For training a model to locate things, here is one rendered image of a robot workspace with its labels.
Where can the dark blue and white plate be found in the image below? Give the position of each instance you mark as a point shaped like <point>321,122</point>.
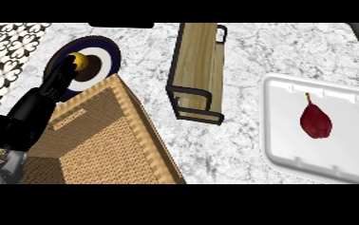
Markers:
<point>105,54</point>

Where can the wooden tiered shelf black frame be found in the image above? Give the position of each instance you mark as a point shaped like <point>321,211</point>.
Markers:
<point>197,61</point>

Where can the white plastic tray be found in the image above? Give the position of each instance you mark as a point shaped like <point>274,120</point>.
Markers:
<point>281,124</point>

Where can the dark grey appliance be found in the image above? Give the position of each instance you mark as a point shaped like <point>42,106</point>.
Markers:
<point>355,29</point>

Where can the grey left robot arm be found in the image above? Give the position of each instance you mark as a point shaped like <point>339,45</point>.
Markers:
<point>9,168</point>

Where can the tan wicker basket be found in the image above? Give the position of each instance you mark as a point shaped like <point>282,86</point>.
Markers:
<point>107,140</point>

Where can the yellow lemon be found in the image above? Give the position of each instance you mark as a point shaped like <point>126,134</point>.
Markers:
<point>83,61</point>

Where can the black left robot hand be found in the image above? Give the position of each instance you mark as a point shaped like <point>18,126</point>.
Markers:
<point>33,115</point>

